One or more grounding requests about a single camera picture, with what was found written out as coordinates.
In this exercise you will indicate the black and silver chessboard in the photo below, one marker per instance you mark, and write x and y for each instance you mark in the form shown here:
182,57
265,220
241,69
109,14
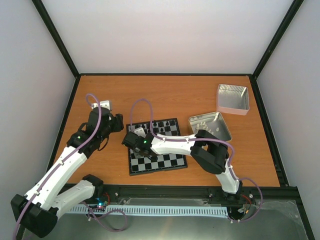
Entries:
166,162

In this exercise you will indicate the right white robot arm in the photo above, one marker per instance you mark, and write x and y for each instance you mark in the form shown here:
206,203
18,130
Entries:
212,154

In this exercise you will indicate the pink-rimmed metal tin lid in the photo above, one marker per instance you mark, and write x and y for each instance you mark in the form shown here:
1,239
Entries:
232,99

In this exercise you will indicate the white chess pieces in tin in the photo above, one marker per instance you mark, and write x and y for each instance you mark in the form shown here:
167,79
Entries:
208,126

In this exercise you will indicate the black frame rail front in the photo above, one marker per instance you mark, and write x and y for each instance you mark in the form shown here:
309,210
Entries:
212,193

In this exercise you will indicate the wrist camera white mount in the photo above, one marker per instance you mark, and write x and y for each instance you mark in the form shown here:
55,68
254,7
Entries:
140,132
107,104

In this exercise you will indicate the open metal tin with pieces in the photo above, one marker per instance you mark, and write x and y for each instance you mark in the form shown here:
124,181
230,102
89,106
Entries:
215,117

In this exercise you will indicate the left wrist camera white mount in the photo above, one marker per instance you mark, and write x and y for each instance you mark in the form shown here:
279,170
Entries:
107,104

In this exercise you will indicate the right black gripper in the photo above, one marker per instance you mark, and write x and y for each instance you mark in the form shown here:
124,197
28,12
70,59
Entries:
137,154

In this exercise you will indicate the light blue cable duct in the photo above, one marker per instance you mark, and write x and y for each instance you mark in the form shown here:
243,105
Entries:
163,211

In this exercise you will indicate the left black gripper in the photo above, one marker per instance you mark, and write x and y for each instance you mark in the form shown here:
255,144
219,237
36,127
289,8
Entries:
118,122

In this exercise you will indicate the small circuit board with led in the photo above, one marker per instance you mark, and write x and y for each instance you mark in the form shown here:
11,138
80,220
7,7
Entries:
103,201

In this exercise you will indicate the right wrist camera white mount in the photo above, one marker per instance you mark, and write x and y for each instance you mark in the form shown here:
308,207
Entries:
140,132

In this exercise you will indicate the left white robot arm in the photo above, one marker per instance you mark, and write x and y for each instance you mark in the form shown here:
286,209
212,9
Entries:
42,206

